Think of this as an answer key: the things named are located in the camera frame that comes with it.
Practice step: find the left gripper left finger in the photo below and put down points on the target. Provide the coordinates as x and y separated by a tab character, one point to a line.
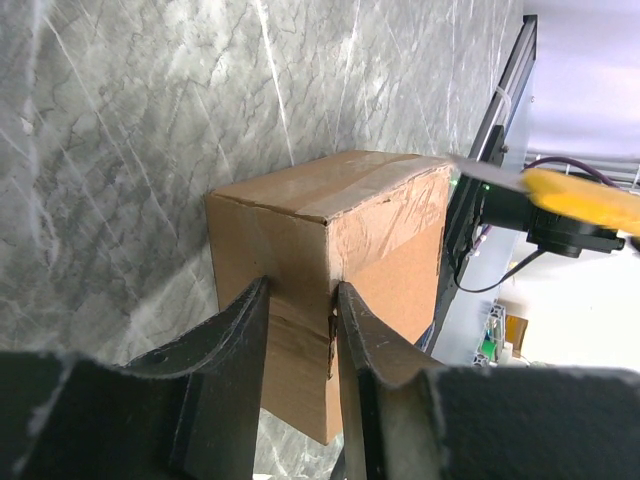
186	410

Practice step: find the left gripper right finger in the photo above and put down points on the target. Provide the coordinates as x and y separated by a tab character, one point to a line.
540	422

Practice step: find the brown cardboard express box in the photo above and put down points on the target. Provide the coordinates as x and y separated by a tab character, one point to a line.
373	219

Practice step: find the yellow utility knife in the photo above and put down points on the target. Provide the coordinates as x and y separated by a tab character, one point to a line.
562	194

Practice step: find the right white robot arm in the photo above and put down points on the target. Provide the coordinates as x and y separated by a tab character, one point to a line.
548	231

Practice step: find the aluminium rail frame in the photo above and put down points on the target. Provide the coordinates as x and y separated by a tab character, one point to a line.
508	99

